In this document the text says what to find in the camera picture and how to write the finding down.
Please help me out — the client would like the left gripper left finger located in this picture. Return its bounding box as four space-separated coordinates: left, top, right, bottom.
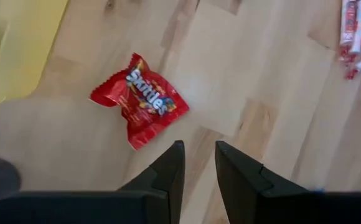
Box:
0 139 186 224

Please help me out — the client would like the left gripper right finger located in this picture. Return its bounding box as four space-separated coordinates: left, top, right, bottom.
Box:
214 140 361 224

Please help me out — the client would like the red Skittles candy bag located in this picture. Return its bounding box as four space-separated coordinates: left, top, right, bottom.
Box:
89 52 190 152

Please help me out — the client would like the yellow plastic bin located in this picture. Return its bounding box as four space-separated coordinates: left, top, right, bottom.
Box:
0 0 71 108

